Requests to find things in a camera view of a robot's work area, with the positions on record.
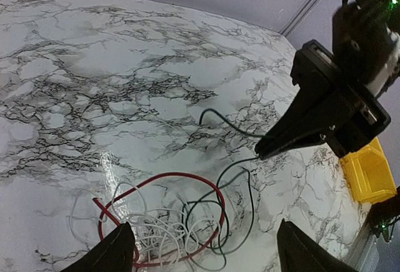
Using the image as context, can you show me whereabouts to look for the aluminium front rail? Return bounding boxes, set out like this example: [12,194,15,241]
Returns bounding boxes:
[343,222,399,271]

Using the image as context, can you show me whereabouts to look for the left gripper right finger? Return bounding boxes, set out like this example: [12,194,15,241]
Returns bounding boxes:
[277,220,356,272]

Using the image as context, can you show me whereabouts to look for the white cable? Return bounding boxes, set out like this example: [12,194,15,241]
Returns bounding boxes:
[67,181,223,268]

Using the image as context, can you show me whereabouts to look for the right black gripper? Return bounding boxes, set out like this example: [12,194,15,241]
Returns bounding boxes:
[256,8,391,159]

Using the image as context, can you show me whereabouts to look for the right aluminium frame post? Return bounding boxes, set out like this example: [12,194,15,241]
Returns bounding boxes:
[279,0,319,36]

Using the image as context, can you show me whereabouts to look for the yellow plastic bin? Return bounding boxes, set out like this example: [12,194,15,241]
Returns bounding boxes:
[340,138,397,204]

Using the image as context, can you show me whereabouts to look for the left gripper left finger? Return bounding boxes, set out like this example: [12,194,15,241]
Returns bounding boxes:
[62,222,135,272]

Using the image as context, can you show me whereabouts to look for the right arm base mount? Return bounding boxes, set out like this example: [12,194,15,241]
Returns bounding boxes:
[367,187,399,243]

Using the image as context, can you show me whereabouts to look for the red cable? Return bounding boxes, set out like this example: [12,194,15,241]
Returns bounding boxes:
[92,172,226,268]

